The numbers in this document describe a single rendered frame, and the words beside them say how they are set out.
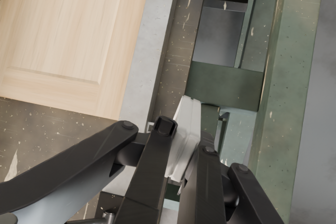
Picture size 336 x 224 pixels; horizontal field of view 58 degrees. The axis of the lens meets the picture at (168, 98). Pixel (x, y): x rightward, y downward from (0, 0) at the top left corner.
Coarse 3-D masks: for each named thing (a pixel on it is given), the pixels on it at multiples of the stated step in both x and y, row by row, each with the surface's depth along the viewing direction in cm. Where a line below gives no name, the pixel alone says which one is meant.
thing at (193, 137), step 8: (192, 104) 22; (200, 104) 22; (192, 112) 20; (200, 112) 21; (192, 120) 18; (192, 128) 17; (192, 136) 16; (184, 144) 17; (192, 144) 16; (184, 152) 17; (192, 152) 17; (176, 160) 17; (184, 160) 17; (176, 168) 17; (184, 168) 17; (176, 176) 17
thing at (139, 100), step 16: (160, 0) 55; (176, 0) 59; (144, 16) 55; (160, 16) 55; (144, 32) 55; (160, 32) 54; (144, 48) 54; (160, 48) 54; (144, 64) 54; (160, 64) 55; (128, 80) 54; (144, 80) 53; (128, 96) 53; (144, 96) 53; (128, 112) 53; (144, 112) 52; (144, 128) 52; (128, 176) 51; (112, 192) 51
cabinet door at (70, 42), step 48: (0, 0) 63; (48, 0) 61; (96, 0) 60; (144, 0) 58; (0, 48) 61; (48, 48) 60; (96, 48) 58; (0, 96) 61; (48, 96) 58; (96, 96) 56
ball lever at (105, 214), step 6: (102, 216) 49; (108, 216) 48; (114, 216) 49; (66, 222) 42; (72, 222) 43; (78, 222) 44; (84, 222) 45; (90, 222) 46; (96, 222) 47; (102, 222) 48; (108, 222) 48
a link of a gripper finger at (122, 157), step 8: (136, 136) 16; (144, 136) 16; (128, 144) 15; (136, 144) 15; (144, 144) 15; (120, 152) 15; (128, 152) 15; (136, 152) 15; (120, 160) 15; (128, 160) 15; (136, 160) 16
